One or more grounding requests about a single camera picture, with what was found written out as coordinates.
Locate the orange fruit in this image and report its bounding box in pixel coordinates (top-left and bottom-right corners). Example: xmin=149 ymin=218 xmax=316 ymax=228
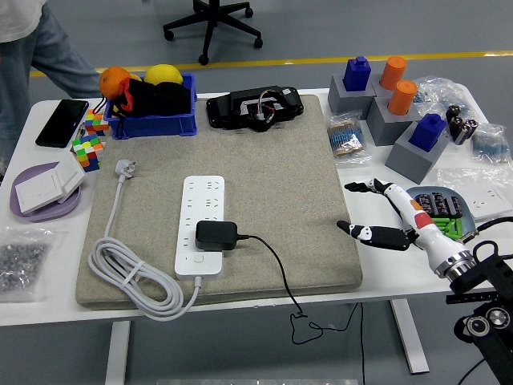
xmin=99 ymin=66 xmax=132 ymax=100

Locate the blue-grey plate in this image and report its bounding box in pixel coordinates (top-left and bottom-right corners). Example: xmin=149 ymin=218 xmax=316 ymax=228
xmin=404 ymin=185 xmax=477 ymax=240

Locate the grey-brown mat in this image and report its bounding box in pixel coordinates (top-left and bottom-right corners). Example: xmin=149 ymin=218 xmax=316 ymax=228
xmin=75 ymin=94 xmax=364 ymax=310

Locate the black smartphone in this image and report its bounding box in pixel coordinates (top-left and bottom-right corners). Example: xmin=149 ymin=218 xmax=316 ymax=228
xmin=34 ymin=99 xmax=90 ymax=149

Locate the person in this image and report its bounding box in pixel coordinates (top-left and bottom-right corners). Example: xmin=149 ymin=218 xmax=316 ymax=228
xmin=0 ymin=0 xmax=102 ymax=185

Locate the black electronic device with wires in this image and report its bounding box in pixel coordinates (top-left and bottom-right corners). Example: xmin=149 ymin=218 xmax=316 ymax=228
xmin=205 ymin=85 xmax=305 ymax=132

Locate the large yellow citrus fruit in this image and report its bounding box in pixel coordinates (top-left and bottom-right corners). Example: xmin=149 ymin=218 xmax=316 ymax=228
xmin=143 ymin=63 xmax=184 ymax=86

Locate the white table leg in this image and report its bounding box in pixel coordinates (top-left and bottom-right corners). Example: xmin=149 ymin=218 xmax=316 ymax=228
xmin=390 ymin=299 xmax=430 ymax=375
xmin=104 ymin=320 xmax=131 ymax=385

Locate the small white switch panel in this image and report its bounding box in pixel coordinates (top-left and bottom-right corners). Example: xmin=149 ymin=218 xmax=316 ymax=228
xmin=54 ymin=152 xmax=87 ymax=205

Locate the black office chair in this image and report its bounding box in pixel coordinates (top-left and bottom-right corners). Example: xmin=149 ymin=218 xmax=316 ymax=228
xmin=163 ymin=0 xmax=264 ymax=67

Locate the clear bag of metal nuts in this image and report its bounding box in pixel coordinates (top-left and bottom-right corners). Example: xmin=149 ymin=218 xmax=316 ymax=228
xmin=0 ymin=226 xmax=57 ymax=304

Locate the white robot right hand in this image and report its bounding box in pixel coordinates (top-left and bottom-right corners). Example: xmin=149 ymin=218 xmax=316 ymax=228
xmin=336 ymin=178 xmax=472 ymax=276

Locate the black plug with cord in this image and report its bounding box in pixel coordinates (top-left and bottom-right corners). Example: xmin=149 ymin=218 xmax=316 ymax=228
xmin=195 ymin=220 xmax=366 ymax=385

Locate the large bag of resistors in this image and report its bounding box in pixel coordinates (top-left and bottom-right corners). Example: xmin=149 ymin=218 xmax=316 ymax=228
xmin=412 ymin=75 xmax=476 ymax=117

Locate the small bag of resistors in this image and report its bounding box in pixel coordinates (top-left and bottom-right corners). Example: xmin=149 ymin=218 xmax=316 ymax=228
xmin=471 ymin=123 xmax=512 ymax=164
xmin=326 ymin=111 xmax=372 ymax=168

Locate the white power strip with cord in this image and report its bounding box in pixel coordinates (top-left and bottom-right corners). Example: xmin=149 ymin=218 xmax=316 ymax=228
xmin=87 ymin=159 xmax=226 ymax=322

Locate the black and red drawstring pouch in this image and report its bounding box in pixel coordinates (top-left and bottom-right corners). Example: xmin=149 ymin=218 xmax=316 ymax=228
xmin=94 ymin=77 xmax=192 ymax=140

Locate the black table control panel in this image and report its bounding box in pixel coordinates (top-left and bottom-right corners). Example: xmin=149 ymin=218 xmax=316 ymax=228
xmin=446 ymin=291 xmax=500 ymax=305

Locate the colourful puzzle cube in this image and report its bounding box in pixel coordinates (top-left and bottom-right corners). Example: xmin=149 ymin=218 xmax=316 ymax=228
xmin=83 ymin=108 xmax=110 ymax=137
xmin=71 ymin=133 xmax=105 ymax=173

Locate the blue plastic bin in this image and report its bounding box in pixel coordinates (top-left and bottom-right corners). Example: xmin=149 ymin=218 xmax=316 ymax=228
xmin=103 ymin=72 xmax=199 ymax=140

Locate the white socket panel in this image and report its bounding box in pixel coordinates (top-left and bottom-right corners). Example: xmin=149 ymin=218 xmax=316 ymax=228
xmin=467 ymin=186 xmax=513 ymax=221

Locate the blue peg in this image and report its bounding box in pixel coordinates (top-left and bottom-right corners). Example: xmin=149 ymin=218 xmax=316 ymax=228
xmin=407 ymin=113 xmax=447 ymax=153
xmin=342 ymin=55 xmax=373 ymax=92

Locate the purple plate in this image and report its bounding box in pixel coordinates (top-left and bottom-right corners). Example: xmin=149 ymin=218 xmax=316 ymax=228
xmin=9 ymin=162 xmax=83 ymax=223

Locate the clear plastic bag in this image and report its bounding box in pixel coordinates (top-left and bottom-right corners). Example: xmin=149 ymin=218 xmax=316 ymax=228
xmin=434 ymin=164 xmax=513 ymax=221

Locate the grey block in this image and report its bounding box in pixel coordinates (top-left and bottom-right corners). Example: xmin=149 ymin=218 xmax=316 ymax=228
xmin=327 ymin=74 xmax=378 ymax=115
xmin=369 ymin=73 xmax=402 ymax=99
xmin=385 ymin=120 xmax=452 ymax=185
xmin=365 ymin=95 xmax=422 ymax=147

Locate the large white switch panel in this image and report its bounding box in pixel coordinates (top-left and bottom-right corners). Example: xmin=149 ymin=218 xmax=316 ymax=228
xmin=14 ymin=168 xmax=65 ymax=215

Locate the orange cylinder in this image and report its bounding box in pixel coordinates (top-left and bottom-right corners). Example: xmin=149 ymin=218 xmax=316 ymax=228
xmin=387 ymin=79 xmax=418 ymax=116
xmin=378 ymin=55 xmax=408 ymax=91

